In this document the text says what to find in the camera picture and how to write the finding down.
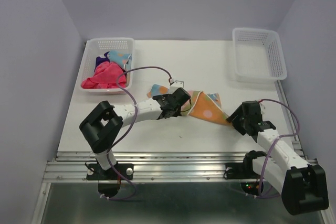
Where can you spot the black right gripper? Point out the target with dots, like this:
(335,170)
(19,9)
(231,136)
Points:
(234,117)

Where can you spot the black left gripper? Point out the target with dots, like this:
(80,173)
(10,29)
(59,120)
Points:
(177,113)

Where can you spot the white plastic basket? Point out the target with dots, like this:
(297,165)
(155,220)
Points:
(258,55)
(99,46)

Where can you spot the orange blue dotted towel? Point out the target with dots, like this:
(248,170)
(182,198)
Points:
(205,106)

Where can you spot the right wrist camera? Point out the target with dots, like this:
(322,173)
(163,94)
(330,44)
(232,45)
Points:
(263,108)

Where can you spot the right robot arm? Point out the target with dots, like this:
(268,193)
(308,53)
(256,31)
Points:
(301,185)

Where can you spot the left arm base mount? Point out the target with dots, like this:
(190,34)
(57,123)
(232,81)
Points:
(95,172)

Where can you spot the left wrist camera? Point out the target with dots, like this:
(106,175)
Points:
(177,84)

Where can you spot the aluminium rail frame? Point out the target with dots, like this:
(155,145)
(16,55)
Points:
(179,169)

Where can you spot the pink microfiber towel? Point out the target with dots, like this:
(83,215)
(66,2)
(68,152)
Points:
(107,75)

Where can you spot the white right plastic basket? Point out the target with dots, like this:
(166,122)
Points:
(258,55)

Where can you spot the purple towel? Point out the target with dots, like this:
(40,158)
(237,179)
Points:
(102,61)

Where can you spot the blue dotted striped towel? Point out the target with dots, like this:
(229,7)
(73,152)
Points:
(121,59)

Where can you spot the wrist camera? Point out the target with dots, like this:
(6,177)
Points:
(177,84)
(263,108)

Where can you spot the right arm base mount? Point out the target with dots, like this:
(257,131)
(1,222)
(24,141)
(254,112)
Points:
(243,169)

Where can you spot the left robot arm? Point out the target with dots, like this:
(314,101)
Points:
(101,127)

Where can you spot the white left plastic basket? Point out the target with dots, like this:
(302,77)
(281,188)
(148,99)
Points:
(99,46)

